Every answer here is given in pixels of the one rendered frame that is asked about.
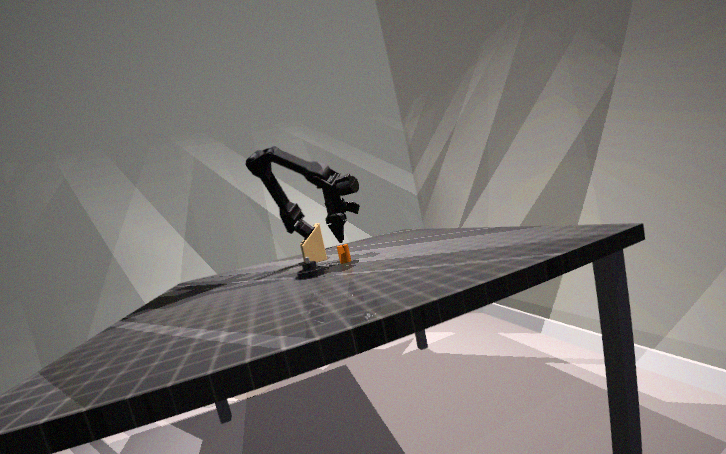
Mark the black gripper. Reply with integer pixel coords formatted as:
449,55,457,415
325,197,347,243

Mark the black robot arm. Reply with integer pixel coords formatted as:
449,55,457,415
245,146,360,240

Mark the orange knob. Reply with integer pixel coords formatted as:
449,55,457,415
337,244,351,264

